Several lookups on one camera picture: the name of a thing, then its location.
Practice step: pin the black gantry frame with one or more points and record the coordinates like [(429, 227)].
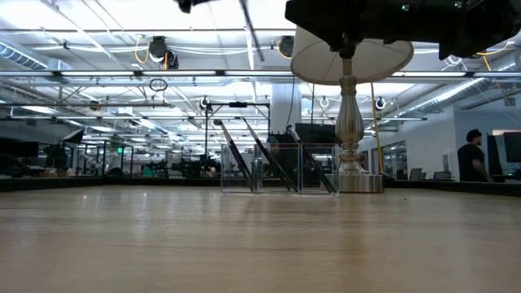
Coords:
[(238, 104)]

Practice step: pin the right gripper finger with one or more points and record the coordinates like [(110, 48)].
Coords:
[(334, 28), (325, 8)]

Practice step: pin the office chair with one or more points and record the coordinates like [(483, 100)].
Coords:
[(442, 176), (416, 175)]

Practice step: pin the black display panel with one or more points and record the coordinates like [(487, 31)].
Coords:
[(321, 132)]

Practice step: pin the white shade silver table lamp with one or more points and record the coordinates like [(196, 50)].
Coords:
[(349, 118)]

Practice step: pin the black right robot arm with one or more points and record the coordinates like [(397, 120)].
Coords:
[(480, 24)]

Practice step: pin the black pen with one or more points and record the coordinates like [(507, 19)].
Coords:
[(252, 30)]

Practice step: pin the clear acrylic organizer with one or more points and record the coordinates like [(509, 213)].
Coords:
[(281, 192)]

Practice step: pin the silver ventilation duct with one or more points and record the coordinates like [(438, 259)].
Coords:
[(447, 95)]

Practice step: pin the person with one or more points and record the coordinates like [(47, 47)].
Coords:
[(470, 158)]

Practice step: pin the slim black makeup brush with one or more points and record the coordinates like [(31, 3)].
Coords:
[(235, 158), (313, 160), (270, 156)]

